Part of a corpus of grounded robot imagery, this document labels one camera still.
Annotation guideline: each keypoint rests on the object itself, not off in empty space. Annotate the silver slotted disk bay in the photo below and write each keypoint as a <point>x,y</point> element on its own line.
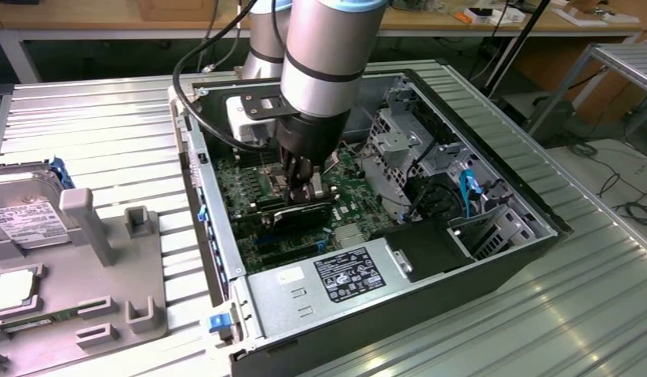
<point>500,233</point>

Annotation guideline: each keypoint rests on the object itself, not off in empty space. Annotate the orange and white box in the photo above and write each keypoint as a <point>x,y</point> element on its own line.
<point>486,15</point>

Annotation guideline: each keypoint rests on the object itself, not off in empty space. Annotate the flat white box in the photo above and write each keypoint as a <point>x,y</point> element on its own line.
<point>581,15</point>

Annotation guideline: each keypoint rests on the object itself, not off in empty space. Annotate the grey parts rack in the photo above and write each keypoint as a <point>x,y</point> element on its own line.
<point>72,282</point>

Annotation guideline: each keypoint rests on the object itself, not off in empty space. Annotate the small silver heat sink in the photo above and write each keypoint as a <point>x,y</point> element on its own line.
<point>351,233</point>

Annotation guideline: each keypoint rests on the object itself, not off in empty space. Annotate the green motherboard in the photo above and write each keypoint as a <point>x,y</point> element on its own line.
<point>355,196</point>

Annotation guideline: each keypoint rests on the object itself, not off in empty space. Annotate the black expansion slot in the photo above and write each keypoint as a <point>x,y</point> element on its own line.
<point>293,257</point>

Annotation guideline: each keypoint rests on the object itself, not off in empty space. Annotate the silver CPU chip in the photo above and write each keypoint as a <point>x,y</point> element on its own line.
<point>10,288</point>

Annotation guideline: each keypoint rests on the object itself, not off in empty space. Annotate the graphics card with metal bracket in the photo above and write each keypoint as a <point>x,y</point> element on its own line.
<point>303,220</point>

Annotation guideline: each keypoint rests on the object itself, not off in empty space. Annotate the black tripod pole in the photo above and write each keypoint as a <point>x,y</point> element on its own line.
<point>517,43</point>

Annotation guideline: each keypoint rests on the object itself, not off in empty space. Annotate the metal frame slat table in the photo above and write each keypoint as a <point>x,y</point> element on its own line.
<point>625,59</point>

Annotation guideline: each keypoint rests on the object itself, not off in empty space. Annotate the perforated metal disk bay cage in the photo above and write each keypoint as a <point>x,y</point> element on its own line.
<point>391,157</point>

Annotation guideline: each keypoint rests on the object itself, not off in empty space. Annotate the black plastic air shroud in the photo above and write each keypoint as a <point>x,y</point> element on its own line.
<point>423,247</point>

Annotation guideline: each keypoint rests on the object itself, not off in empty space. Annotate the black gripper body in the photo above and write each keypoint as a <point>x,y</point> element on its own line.
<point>310,137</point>

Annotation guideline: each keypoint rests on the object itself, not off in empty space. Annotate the long wooden desk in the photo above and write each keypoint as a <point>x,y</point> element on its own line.
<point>459,23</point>

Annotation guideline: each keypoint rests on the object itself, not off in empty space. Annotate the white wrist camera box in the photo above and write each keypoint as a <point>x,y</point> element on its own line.
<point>250,129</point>

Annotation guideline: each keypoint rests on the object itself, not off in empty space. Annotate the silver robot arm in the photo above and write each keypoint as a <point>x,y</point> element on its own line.
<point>323,47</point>

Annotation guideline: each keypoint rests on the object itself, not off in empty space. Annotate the blue case latch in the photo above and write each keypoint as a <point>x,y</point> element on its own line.
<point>219,324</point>

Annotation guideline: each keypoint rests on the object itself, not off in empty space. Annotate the silver power supply unit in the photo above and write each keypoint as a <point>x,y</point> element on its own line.
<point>293,302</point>

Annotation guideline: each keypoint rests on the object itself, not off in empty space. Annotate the hard disk in blue carrier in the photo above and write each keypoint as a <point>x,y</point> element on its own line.
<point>20,196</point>

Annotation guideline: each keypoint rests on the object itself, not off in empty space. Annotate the green RAM stick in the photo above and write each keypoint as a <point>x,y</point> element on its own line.
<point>46,317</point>

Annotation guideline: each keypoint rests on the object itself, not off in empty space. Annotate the open black PC case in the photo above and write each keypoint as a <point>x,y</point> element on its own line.
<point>459,298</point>

